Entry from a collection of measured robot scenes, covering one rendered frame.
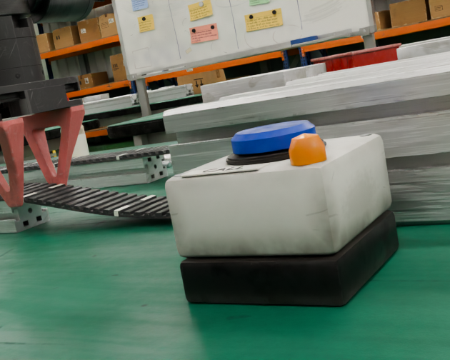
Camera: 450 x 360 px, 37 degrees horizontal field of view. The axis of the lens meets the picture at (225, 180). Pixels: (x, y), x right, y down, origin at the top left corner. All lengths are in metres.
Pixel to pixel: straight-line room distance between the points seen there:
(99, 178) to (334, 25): 2.74
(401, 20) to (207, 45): 6.76
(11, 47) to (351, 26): 2.92
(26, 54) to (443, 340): 0.44
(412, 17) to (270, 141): 9.98
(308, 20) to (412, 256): 3.19
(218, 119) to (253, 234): 0.15
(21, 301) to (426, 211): 0.23
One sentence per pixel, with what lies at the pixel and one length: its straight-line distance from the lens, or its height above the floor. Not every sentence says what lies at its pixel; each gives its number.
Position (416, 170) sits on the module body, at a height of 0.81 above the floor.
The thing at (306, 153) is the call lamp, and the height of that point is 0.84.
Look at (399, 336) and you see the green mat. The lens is 0.26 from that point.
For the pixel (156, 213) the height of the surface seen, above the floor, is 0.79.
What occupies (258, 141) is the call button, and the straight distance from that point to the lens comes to 0.30.
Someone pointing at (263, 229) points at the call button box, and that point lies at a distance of 0.29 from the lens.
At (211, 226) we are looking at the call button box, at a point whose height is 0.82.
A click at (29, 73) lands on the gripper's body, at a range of 0.59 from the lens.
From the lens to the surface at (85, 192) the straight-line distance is 0.60.
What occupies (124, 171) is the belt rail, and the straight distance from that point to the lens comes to 0.78.
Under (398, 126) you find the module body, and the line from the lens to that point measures 0.38.
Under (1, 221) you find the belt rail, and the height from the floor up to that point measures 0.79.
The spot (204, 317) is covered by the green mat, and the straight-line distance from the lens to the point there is 0.30.
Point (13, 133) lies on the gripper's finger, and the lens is 0.57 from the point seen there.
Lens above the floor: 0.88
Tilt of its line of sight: 9 degrees down
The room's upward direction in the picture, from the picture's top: 10 degrees counter-clockwise
